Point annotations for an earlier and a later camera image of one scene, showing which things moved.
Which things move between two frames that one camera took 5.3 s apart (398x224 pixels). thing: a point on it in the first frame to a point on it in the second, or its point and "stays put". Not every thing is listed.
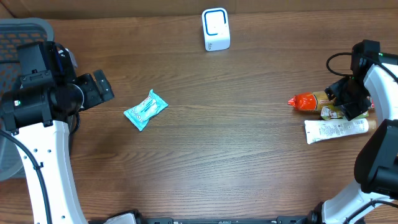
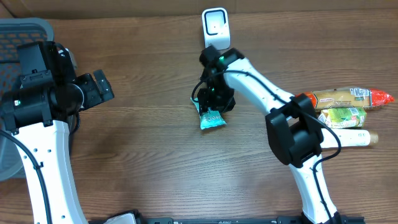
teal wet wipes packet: (140, 114) to (209, 119)
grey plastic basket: (13, 32) stays put
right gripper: (352, 111) to (209, 103)
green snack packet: (337, 112) stays put
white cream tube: (318, 130) to (349, 137)
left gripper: (89, 82) stays put
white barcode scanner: (216, 28) stays put
